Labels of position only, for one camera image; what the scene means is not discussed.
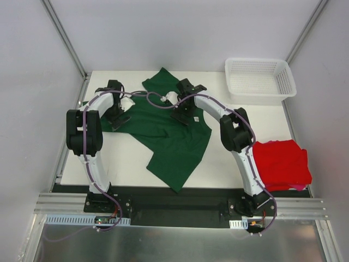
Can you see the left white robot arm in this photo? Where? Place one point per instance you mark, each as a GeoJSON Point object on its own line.
{"type": "Point", "coordinates": [84, 135]}

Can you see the white cable duct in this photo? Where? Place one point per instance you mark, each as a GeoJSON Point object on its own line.
{"type": "Point", "coordinates": [82, 220]}
{"type": "Point", "coordinates": [239, 224]}

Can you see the green t shirt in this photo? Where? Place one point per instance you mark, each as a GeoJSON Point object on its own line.
{"type": "Point", "coordinates": [177, 148]}

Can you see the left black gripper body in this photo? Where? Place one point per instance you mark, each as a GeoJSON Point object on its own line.
{"type": "Point", "coordinates": [120, 120]}

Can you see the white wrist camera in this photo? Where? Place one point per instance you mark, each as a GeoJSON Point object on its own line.
{"type": "Point", "coordinates": [126, 103]}
{"type": "Point", "coordinates": [171, 97]}

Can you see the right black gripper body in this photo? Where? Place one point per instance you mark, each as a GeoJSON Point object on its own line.
{"type": "Point", "coordinates": [181, 117]}

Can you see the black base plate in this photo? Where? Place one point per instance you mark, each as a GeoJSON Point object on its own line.
{"type": "Point", "coordinates": [169, 218]}

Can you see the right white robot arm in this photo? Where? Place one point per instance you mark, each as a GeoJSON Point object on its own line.
{"type": "Point", "coordinates": [236, 136]}

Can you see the red folded t shirt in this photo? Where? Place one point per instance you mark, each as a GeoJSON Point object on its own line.
{"type": "Point", "coordinates": [281, 163]}

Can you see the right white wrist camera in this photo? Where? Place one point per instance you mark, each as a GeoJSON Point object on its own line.
{"type": "Point", "coordinates": [171, 97]}

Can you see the pink folded t shirt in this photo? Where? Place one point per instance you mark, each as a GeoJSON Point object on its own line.
{"type": "Point", "coordinates": [298, 187]}

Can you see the white plastic basket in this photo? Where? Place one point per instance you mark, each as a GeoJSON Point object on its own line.
{"type": "Point", "coordinates": [259, 81]}

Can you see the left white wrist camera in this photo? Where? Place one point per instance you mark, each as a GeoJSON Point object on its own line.
{"type": "Point", "coordinates": [126, 103]}

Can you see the aluminium frame rail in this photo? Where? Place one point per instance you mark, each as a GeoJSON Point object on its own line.
{"type": "Point", "coordinates": [283, 208]}

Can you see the right white cable duct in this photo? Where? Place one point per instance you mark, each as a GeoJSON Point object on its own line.
{"type": "Point", "coordinates": [239, 224]}

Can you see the left white cable duct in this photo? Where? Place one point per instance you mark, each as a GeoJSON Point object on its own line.
{"type": "Point", "coordinates": [82, 220]}

